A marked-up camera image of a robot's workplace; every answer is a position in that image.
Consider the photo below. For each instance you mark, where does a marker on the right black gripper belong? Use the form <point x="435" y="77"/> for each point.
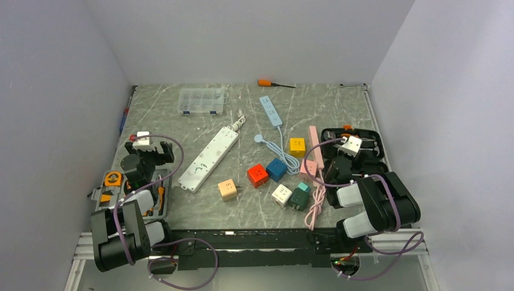
<point x="358" y="160"/>

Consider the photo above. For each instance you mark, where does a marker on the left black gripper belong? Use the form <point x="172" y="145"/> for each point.
<point x="162" y="158"/>

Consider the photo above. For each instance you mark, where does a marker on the pink cube socket adapter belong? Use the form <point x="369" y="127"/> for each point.
<point x="308" y="168"/>

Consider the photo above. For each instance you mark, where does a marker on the teal small plug adapter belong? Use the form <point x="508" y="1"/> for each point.
<point x="304" y="187"/>

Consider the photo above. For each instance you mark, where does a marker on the yellow cube socket adapter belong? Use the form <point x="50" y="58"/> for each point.
<point x="297" y="147"/>

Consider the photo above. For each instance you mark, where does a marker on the dark green cube adapter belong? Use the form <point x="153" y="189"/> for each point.
<point x="299" y="199"/>

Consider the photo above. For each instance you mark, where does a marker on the white power strip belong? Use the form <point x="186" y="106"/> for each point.
<point x="203" y="165"/>

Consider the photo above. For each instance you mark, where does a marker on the blue cube socket adapter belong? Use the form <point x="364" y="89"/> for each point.
<point x="276" y="169"/>

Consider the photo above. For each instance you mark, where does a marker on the white cube socket adapter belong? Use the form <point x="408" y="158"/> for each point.
<point x="281" y="195"/>

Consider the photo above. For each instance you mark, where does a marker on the red cube socket adapter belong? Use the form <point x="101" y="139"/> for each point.
<point x="257" y="175"/>

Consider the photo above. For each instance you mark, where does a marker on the beige cube socket adapter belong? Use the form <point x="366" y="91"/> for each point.
<point x="228" y="190"/>

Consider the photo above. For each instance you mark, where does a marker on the pink power strip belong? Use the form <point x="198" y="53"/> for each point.
<point x="314" y="141"/>

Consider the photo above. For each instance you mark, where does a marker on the light blue power strip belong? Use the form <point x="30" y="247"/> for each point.
<point x="270" y="111"/>

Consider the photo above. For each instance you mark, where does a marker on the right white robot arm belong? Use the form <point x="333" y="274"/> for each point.
<point x="368" y="183"/>

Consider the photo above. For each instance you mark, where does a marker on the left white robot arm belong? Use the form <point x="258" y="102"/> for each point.
<point x="131" y="205"/>

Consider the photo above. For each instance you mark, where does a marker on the black tool case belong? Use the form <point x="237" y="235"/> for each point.
<point x="371" y="144"/>

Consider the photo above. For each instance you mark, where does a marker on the orange tape measure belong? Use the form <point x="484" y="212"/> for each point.
<point x="113" y="179"/>

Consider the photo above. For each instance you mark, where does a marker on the grey tool tray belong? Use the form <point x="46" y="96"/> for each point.
<point x="106" y="197"/>

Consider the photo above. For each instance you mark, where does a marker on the blue red pen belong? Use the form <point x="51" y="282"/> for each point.
<point x="124" y="115"/>

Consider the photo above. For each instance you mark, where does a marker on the clear plastic organizer box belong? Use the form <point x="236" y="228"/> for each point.
<point x="201" y="101"/>

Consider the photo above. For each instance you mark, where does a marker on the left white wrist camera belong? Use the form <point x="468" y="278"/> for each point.
<point x="141" y="139"/>

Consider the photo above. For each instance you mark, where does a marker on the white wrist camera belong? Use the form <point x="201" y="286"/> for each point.
<point x="350" y="146"/>
<point x="141" y="139"/>

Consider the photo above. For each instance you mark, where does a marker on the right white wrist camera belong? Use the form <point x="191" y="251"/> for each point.
<point x="350" y="146"/>

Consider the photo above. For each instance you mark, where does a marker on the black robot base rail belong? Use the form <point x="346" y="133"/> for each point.
<point x="259" y="248"/>

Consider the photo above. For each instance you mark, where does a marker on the orange handled screwdriver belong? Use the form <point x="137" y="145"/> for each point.
<point x="267" y="83"/>

